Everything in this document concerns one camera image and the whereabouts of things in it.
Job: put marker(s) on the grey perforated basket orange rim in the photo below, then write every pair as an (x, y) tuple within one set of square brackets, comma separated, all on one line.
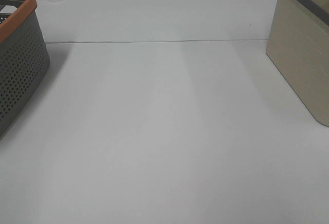
[(24, 59)]

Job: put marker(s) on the beige bin grey rim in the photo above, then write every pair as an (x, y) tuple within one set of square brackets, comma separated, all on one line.
[(298, 47)]

